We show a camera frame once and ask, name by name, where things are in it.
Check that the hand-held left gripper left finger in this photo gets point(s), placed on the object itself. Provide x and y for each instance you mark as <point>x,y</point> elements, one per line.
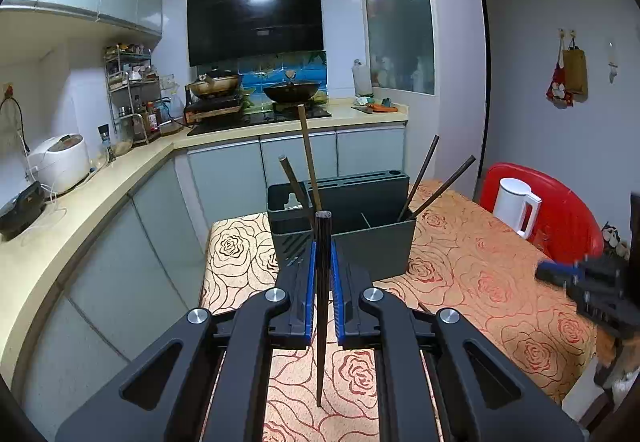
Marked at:
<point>311,292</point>

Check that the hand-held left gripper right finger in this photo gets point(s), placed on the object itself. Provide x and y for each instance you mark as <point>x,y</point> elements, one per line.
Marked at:
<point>336,297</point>

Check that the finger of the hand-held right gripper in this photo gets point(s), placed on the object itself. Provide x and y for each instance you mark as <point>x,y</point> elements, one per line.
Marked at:
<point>582,299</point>
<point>552,270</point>

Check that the black chopstick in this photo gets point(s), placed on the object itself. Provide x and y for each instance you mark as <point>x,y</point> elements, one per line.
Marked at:
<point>422,171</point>
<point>445,184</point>
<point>323,247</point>

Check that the dark grey utensil holder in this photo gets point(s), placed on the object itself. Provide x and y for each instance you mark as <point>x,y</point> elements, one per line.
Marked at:
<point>375,247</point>

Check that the reddish brown chopstick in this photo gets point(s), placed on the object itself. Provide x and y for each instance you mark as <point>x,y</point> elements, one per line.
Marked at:
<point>424,307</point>

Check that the dark brown chopstick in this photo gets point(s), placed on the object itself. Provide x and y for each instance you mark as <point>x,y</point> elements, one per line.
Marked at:
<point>291,179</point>

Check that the light wooden chopstick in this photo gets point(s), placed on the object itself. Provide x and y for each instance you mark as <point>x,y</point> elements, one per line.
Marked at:
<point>307,151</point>

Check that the red plastic chair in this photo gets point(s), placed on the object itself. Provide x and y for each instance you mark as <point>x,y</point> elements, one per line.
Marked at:
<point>565,217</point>

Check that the white electric kettle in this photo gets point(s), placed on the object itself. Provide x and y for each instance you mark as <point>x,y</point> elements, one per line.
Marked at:
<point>512,207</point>

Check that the rose-printed tablecloth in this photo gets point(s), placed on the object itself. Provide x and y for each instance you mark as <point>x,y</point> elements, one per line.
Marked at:
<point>475,272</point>

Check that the black glass hob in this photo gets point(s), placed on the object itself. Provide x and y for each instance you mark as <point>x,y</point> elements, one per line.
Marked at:
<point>260,117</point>

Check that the grey base cabinets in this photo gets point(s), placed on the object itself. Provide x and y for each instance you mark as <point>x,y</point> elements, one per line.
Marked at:
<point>125,272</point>

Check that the brown hanging bag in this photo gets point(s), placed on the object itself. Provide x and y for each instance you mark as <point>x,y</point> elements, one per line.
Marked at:
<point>576,71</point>

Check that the black wok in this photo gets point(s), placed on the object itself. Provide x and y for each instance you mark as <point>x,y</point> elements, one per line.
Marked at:
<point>292,91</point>

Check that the black induction cooker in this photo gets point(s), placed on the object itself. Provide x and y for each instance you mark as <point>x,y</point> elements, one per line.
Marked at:
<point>212,109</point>

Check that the white plastic bottle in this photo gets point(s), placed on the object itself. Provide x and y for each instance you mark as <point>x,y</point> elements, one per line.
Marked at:
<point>361,79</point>

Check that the blue backsplash picture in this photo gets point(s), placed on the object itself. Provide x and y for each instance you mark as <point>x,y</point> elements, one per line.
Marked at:
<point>255,76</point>

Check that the bronze frying pan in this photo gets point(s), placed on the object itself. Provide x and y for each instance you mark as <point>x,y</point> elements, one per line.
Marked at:
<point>215,84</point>

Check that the beige kitchen countertop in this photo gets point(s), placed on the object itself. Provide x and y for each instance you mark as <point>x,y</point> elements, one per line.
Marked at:
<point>100,192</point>

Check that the red-label sauce bottle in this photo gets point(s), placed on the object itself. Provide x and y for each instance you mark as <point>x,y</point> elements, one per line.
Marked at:
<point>151,116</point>

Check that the glass jar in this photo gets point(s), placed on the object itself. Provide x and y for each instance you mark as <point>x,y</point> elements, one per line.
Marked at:
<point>122,145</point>

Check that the black-capped pepper grinder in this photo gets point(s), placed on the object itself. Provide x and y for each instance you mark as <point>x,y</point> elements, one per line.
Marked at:
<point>105,141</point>

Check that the metal spice rack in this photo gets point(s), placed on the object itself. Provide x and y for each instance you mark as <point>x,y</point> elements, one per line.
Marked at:
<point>120,86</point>

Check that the frosted glass door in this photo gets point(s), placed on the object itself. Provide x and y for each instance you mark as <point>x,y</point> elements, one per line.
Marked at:
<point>400,21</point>

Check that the white rice cooker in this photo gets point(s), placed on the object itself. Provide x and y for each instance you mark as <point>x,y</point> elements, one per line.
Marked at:
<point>60,161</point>

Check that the black countertop grill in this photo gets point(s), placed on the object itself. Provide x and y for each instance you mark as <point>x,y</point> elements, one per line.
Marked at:
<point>20,212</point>

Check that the white wall hook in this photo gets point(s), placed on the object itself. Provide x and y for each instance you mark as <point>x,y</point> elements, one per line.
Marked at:
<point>613,64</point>

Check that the orange wall hook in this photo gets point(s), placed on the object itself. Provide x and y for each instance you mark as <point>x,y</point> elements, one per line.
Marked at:
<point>7,91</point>

